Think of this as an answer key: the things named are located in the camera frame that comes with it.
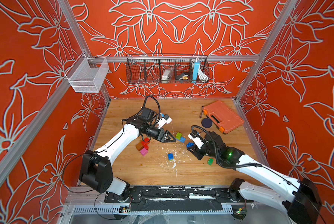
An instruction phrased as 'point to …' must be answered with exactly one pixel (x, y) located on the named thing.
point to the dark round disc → (206, 122)
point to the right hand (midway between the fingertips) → (187, 146)
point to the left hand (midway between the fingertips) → (171, 139)
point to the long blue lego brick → (182, 139)
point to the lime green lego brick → (178, 136)
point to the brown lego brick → (139, 146)
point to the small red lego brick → (145, 144)
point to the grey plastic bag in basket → (166, 75)
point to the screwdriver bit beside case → (201, 112)
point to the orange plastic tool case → (223, 116)
